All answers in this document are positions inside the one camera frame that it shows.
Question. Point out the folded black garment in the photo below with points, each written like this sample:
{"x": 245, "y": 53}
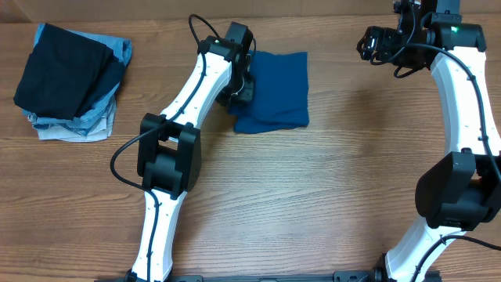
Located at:
{"x": 66, "y": 73}

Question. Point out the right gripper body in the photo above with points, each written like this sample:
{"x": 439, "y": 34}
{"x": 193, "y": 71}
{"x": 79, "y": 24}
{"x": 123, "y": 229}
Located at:
{"x": 373, "y": 43}

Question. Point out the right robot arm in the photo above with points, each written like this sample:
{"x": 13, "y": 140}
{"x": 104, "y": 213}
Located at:
{"x": 462, "y": 190}

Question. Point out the blue polo shirt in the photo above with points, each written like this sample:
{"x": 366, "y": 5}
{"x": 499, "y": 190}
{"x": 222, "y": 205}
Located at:
{"x": 280, "y": 98}

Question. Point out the folded light blue jeans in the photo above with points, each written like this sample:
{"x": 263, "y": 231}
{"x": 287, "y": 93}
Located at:
{"x": 122, "y": 48}

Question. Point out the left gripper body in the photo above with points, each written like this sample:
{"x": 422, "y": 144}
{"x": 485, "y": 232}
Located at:
{"x": 241, "y": 89}

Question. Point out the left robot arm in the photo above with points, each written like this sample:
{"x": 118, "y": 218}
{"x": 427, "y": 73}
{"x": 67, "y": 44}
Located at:
{"x": 169, "y": 157}

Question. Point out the folded white garment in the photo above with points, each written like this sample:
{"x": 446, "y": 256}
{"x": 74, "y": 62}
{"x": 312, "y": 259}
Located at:
{"x": 100, "y": 130}

